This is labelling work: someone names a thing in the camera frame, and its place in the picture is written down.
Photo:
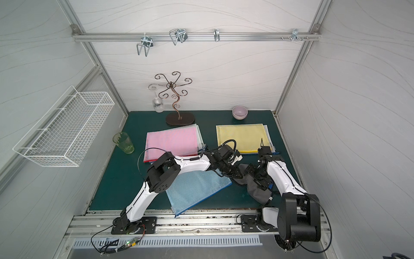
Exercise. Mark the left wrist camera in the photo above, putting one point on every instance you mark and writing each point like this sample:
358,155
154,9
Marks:
228,150

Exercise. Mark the bronze scroll stand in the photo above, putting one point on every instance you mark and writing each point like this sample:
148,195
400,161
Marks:
178,118

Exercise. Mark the green drinking glass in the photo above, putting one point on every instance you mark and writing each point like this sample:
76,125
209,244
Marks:
123,141

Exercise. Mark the white wire basket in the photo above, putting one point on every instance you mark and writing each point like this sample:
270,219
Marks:
64,134

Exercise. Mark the metal bracket right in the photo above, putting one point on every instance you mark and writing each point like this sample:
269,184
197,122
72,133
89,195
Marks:
295,36

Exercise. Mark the metal hook clamp middle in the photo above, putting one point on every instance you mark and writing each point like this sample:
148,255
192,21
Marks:
178,35

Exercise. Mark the metal ring clamp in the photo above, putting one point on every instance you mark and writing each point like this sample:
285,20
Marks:
216,35

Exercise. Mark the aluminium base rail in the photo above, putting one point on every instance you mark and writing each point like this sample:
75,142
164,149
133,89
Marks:
192,222

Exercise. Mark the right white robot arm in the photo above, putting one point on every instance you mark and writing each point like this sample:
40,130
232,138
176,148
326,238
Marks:
288,208

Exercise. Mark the hanging wine glass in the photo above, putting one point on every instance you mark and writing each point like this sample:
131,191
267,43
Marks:
157,102

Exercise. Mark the white mesh document bag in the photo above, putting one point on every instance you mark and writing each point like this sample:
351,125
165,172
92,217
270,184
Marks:
271,145

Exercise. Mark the stack of coloured document bags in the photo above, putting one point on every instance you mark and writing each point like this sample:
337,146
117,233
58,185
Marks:
201,139

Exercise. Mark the metal hook clamp left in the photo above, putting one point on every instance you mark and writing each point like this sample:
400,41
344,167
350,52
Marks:
144,46

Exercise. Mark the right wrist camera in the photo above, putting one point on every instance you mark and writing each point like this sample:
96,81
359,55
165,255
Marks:
264,151

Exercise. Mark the purple bowl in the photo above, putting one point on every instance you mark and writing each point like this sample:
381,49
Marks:
240,112

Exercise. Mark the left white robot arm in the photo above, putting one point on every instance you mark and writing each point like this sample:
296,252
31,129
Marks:
163,173

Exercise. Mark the yellow mesh document bag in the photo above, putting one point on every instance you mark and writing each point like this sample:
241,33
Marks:
249,137

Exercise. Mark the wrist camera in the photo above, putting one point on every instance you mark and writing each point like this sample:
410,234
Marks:
264,151
228,150

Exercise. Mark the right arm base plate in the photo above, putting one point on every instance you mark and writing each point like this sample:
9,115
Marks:
254,224

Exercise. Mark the aluminium top rail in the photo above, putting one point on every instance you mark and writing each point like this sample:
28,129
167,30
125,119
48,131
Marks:
192,37

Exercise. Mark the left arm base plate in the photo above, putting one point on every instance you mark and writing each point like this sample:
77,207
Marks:
145,225

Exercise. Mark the grey microfibre cloth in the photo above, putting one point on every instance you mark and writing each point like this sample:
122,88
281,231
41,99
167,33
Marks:
262,195

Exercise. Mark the pink mesh document bag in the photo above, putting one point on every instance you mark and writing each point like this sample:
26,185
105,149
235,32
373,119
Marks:
171,142

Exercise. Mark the metal hook clamp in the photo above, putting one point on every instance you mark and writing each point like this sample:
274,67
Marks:
178,35
144,46

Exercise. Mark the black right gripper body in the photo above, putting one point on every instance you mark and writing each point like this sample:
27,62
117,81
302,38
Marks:
255,173

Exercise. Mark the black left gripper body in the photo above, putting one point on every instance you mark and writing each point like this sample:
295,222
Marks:
241,169

